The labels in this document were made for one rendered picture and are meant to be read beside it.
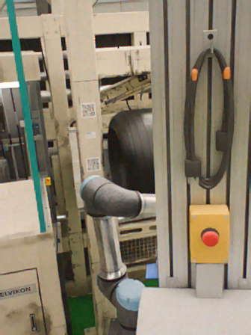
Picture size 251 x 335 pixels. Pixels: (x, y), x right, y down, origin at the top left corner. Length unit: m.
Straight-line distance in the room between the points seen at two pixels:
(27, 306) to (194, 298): 0.63
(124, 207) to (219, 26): 0.70
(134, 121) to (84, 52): 0.41
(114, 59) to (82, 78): 0.35
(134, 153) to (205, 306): 1.08
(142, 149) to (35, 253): 0.85
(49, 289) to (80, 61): 1.09
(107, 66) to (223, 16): 1.46
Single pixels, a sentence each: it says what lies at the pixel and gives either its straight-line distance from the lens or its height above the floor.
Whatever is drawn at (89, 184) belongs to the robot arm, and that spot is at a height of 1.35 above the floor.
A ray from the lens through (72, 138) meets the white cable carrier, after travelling 2.03.
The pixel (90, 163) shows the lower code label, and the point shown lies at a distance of 2.06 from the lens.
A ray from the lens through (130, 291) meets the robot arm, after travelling 1.52.
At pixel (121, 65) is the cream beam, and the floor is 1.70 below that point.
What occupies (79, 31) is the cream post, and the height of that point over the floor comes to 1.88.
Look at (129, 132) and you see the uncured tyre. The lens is 1.96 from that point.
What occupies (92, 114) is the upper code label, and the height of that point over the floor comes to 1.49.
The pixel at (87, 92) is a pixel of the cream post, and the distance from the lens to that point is 1.98.
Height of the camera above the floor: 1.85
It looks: 19 degrees down
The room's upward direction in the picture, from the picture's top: 4 degrees counter-clockwise
